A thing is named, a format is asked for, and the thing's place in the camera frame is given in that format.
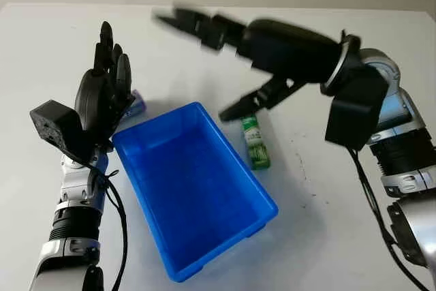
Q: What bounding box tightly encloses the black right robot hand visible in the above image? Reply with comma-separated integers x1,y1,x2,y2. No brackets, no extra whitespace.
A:
151,0,345,123

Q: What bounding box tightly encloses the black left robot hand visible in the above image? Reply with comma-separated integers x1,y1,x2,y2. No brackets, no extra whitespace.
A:
74,20,137,154

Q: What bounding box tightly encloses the purple and silver can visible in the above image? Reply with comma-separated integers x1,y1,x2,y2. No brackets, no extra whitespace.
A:
123,89,149,120

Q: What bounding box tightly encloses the green toothpaste box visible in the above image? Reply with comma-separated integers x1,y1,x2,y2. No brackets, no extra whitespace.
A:
240,112,273,170

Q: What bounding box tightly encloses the blue plastic tray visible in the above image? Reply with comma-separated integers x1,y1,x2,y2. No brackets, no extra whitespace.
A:
111,101,279,284

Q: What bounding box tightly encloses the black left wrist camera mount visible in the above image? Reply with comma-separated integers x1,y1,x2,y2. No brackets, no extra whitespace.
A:
29,99,88,166

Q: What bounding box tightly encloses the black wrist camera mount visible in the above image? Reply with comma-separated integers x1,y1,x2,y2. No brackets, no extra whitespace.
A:
29,99,88,166
324,52,390,151

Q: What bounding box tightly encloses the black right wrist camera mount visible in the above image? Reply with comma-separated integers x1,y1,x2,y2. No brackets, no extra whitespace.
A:
324,52,390,151

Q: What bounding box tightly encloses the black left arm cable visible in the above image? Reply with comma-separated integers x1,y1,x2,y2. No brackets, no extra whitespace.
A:
81,164,129,291

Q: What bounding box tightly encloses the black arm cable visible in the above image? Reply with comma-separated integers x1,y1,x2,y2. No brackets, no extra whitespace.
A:
81,164,129,291
346,146,429,291

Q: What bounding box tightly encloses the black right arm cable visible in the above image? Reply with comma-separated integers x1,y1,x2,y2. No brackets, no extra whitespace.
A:
346,146,429,291

